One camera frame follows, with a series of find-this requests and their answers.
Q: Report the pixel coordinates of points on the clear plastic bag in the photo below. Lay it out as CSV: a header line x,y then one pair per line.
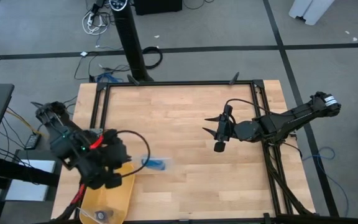
x,y
168,163

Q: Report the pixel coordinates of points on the white shelf board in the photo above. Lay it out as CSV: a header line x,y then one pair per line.
x,y
30,180

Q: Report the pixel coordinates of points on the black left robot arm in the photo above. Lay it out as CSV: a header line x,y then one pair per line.
x,y
61,140

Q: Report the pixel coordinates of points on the clear bag with dark roll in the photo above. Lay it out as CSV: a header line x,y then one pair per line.
x,y
99,214

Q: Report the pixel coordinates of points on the yellow plastic bin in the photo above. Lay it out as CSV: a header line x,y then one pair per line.
x,y
110,199

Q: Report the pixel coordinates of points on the black tower fan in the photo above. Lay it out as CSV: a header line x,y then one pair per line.
x,y
130,40

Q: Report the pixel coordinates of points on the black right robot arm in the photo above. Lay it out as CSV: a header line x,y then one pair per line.
x,y
291,119

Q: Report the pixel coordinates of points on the black floor box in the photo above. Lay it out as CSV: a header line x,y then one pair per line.
x,y
157,6

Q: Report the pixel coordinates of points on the black frame bracket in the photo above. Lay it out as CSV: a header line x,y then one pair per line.
x,y
133,80
234,78

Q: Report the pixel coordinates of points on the blue elastic bandage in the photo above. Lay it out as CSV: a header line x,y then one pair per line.
x,y
155,164

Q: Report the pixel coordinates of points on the white plastic housing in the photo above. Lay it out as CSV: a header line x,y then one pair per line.
x,y
311,11

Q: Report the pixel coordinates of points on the black power adapter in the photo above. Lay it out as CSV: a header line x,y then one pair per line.
x,y
33,141

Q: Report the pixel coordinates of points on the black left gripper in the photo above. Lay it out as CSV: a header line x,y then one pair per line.
x,y
117,155

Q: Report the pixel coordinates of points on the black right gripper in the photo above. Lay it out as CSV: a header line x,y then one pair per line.
x,y
227,130

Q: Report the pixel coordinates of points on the black aluminium table frame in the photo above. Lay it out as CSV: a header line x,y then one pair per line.
x,y
179,83

